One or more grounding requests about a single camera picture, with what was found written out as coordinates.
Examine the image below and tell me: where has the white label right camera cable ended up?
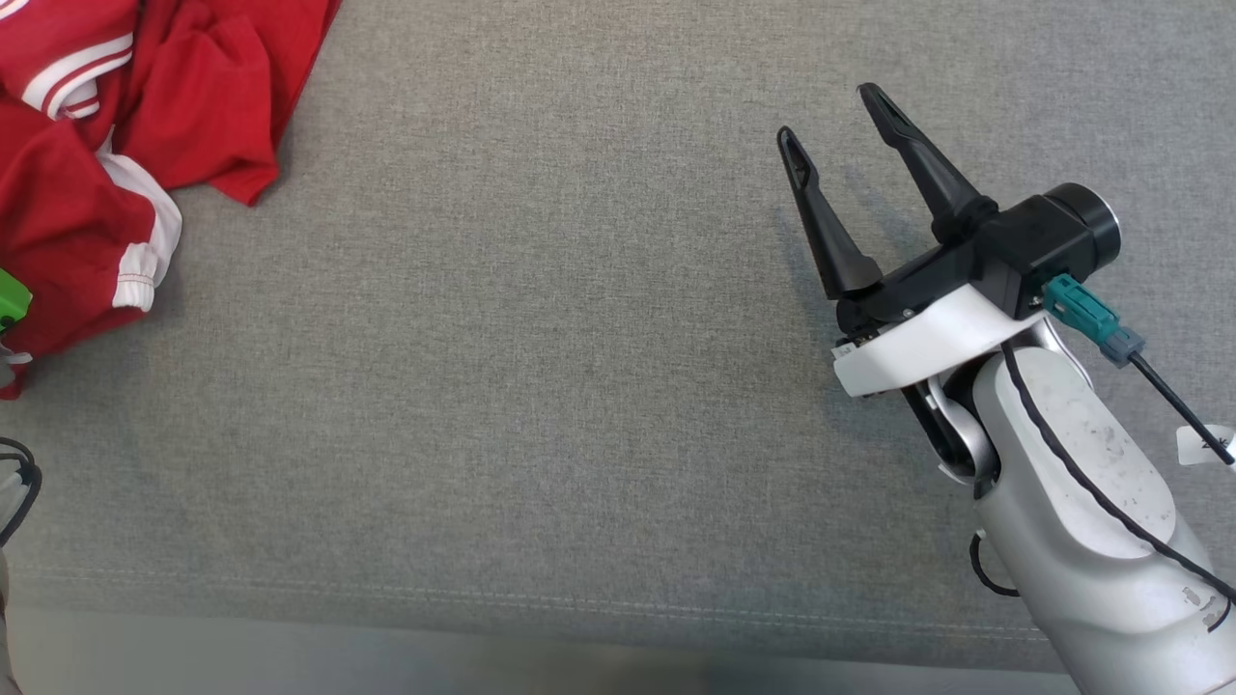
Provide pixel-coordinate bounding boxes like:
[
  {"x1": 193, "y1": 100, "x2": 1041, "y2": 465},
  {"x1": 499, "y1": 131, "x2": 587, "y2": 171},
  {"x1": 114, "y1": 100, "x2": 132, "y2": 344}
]
[{"x1": 1176, "y1": 423, "x2": 1236, "y2": 469}]

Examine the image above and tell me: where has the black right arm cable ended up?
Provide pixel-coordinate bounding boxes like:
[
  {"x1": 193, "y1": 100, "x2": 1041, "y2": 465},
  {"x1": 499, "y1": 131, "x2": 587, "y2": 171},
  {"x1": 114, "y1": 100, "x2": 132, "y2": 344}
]
[{"x1": 969, "y1": 343, "x2": 1236, "y2": 633}]

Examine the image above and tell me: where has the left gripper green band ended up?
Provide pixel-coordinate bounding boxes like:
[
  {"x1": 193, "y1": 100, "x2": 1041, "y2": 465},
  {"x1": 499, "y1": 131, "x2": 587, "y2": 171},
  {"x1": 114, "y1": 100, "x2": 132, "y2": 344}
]
[{"x1": 0, "y1": 268, "x2": 33, "y2": 335}]

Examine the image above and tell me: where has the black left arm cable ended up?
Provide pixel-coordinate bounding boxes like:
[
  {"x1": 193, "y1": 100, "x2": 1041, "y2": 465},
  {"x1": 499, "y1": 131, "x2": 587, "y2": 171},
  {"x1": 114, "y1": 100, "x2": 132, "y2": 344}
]
[{"x1": 0, "y1": 436, "x2": 44, "y2": 549}]

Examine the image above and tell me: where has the red jersey white striped trim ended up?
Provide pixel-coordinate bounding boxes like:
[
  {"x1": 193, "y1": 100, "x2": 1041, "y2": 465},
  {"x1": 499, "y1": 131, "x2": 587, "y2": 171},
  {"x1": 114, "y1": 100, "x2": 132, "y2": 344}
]
[{"x1": 0, "y1": 0, "x2": 345, "y2": 209}]

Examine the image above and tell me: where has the teal connector right camera cable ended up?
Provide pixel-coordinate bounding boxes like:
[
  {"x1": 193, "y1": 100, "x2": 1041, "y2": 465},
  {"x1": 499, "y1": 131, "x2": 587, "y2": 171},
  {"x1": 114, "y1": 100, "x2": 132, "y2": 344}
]
[{"x1": 1041, "y1": 273, "x2": 1236, "y2": 469}]

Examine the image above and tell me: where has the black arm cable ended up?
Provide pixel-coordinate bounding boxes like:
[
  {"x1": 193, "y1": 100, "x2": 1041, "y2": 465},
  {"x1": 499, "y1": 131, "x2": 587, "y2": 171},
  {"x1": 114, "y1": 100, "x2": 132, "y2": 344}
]
[
  {"x1": 969, "y1": 343, "x2": 1236, "y2": 633},
  {"x1": 0, "y1": 436, "x2": 44, "y2": 549}
]

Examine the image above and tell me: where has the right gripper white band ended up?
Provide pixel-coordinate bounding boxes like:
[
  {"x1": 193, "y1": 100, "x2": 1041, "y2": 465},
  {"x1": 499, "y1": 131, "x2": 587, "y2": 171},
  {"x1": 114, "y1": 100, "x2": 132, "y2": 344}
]
[{"x1": 777, "y1": 82, "x2": 1053, "y2": 399}]

